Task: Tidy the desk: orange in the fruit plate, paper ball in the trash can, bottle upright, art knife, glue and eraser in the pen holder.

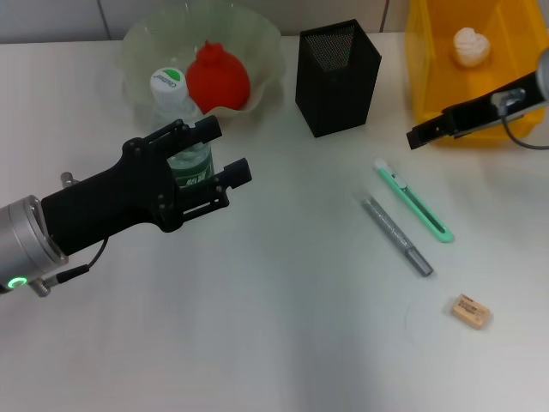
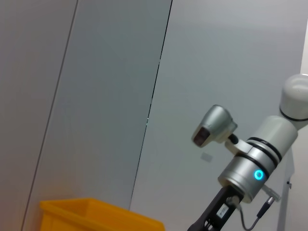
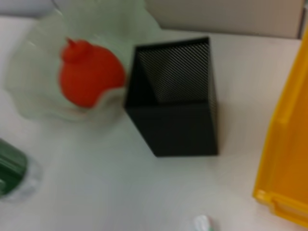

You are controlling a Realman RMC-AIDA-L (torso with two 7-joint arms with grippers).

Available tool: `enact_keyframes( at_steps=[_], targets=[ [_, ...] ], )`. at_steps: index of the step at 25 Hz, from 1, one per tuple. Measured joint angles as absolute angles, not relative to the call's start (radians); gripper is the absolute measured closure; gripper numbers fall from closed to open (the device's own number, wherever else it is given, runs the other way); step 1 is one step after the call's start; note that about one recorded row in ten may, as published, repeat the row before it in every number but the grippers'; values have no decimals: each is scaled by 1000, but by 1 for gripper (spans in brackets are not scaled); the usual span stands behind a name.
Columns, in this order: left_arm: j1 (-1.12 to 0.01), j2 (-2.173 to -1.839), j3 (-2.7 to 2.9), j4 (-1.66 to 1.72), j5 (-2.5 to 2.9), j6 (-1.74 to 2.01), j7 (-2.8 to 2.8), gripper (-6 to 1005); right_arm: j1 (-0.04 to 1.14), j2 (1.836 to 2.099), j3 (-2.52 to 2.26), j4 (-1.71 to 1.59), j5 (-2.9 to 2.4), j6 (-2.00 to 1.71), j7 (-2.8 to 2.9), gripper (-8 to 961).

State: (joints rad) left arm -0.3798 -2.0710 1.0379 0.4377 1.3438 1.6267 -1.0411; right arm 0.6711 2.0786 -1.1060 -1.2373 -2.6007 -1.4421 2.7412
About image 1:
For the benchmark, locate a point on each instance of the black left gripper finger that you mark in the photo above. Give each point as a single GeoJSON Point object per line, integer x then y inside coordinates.
{"type": "Point", "coordinates": [206, 128]}
{"type": "Point", "coordinates": [236, 173]}

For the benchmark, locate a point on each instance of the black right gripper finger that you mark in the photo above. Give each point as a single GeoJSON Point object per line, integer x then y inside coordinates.
{"type": "Point", "coordinates": [424, 133]}

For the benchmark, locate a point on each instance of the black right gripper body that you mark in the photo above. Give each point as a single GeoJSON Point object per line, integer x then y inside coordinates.
{"type": "Point", "coordinates": [484, 111]}

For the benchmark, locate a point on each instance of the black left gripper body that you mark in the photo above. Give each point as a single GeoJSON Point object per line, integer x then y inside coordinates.
{"type": "Point", "coordinates": [107, 201]}

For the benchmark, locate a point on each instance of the red toy fruit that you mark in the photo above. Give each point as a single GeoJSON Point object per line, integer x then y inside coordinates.
{"type": "Point", "coordinates": [221, 79]}

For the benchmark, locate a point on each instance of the clear green-label water bottle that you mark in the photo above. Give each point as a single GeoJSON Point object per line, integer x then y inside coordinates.
{"type": "Point", "coordinates": [169, 86]}

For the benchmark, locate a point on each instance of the green utility knife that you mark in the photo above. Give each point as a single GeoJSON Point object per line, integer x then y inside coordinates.
{"type": "Point", "coordinates": [414, 201]}

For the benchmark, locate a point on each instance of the grey marker pen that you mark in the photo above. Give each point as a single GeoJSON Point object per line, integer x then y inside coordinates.
{"type": "Point", "coordinates": [394, 234]}

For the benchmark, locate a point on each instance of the tan eraser block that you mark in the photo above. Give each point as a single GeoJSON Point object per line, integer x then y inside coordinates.
{"type": "Point", "coordinates": [470, 311]}

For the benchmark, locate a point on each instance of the black mesh pen holder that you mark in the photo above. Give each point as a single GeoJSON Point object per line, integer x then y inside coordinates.
{"type": "Point", "coordinates": [339, 90]}

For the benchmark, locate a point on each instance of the translucent wavy fruit bowl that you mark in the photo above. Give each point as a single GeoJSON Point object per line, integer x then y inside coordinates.
{"type": "Point", "coordinates": [141, 51]}

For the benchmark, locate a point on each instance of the yellow plastic bin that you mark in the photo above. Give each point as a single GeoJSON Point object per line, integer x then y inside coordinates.
{"type": "Point", "coordinates": [463, 98]}

